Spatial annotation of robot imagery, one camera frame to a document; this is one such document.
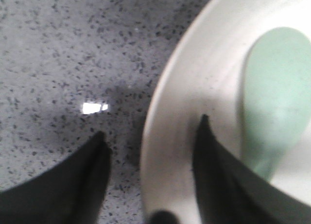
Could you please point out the green plastic spoon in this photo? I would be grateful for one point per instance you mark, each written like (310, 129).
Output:
(276, 104)

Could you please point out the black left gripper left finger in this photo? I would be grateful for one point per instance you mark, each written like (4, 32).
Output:
(70, 193)

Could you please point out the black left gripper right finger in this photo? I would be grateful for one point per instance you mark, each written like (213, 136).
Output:
(227, 192)

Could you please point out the white round plate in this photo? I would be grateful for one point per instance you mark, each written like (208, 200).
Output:
(204, 76)

